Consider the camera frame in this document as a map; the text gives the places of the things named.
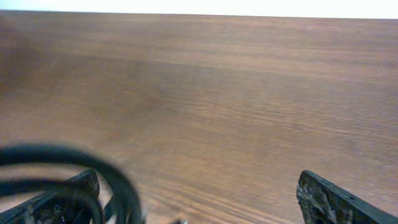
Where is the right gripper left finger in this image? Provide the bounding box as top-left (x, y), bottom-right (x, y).
top-left (0, 169), bottom-right (101, 224)

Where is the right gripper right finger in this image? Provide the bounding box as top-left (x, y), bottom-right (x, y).
top-left (296, 170), bottom-right (397, 224)

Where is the black USB cable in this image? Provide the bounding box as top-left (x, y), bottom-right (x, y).
top-left (0, 142), bottom-right (189, 224)

